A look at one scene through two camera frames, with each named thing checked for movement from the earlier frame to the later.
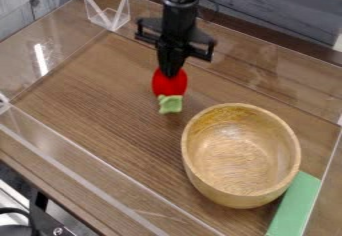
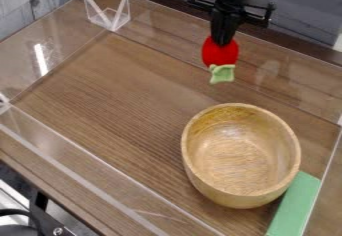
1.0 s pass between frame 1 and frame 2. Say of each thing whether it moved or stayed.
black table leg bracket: stayed
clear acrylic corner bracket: stayed
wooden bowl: stayed
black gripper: moved
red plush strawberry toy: moved
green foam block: stayed
